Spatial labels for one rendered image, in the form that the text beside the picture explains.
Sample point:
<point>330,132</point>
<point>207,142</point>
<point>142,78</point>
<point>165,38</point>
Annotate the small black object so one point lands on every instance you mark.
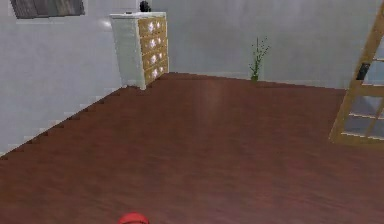
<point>144,6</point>

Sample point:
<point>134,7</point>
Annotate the red basketball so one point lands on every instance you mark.
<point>133,219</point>

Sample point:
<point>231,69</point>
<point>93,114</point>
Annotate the dark framed wall picture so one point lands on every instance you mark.
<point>46,7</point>

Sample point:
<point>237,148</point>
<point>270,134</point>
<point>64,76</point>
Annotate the white and wood chest of drawers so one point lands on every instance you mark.
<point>146,50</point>

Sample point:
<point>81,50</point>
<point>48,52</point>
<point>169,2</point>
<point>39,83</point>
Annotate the wooden glazed room door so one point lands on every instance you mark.
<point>358,100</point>

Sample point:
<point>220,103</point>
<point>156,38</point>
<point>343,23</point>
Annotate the thin green house plant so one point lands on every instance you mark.
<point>256,63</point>

